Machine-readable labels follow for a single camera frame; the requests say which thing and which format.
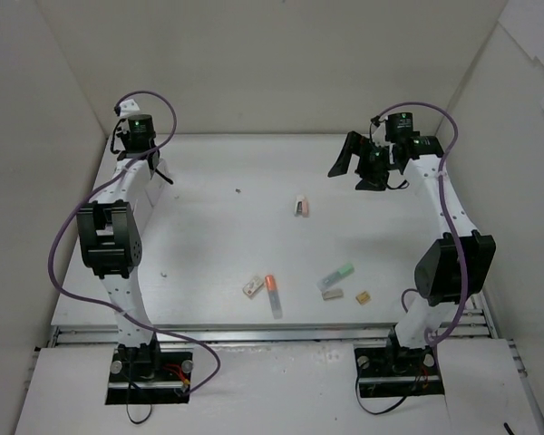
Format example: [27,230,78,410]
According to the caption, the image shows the green highlighter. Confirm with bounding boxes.
[317,263,355,292]

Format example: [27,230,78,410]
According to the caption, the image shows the orange cap highlighter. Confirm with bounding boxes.
[265,275,283,320]

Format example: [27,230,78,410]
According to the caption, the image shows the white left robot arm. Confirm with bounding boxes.
[76,114,172,381]

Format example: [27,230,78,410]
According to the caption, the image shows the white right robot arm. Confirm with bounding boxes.
[328,112,496,373]

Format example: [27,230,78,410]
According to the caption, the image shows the white compartment organizer box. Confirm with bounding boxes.
[134,159,170,224]

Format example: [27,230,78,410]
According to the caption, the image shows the pink mini stapler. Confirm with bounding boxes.
[294,195,309,218]

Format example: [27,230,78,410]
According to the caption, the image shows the small tan staples box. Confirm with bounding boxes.
[355,292,371,305]

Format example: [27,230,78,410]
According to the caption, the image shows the white eraser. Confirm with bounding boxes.
[322,288,344,301]

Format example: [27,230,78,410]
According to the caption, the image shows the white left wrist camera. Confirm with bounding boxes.
[114,99,141,118]

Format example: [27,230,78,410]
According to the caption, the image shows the aluminium rail frame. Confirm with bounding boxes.
[49,135,527,391]

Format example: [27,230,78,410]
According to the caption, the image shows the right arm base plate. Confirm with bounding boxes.
[354,347,445,399]

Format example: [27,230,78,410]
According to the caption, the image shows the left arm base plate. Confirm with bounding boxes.
[105,351,193,405]

